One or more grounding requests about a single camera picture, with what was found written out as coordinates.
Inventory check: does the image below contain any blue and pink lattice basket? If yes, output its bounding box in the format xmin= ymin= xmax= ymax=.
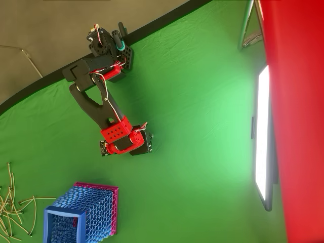
xmin=43 ymin=181 xmax=119 ymax=243

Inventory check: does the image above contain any glowing white light panel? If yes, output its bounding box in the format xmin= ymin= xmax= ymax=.
xmin=251 ymin=64 xmax=279 ymax=212

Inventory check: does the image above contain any silver folding reflector stand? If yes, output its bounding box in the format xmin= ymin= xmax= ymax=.
xmin=237 ymin=0 xmax=265 ymax=51

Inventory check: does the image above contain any red vertical panel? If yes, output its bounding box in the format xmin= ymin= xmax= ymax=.
xmin=257 ymin=0 xmax=324 ymax=243

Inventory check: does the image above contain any small wrist camera board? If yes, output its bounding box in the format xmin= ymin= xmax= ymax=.
xmin=99 ymin=140 xmax=109 ymax=157

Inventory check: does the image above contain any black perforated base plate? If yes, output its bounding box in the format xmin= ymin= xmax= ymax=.
xmin=118 ymin=44 xmax=134 ymax=70

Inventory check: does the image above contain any black clamp with teal ring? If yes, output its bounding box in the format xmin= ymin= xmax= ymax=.
xmin=111 ymin=22 xmax=127 ymax=52

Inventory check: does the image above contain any thin grey cable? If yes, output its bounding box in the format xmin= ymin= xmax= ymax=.
xmin=0 ymin=45 xmax=44 ymax=78

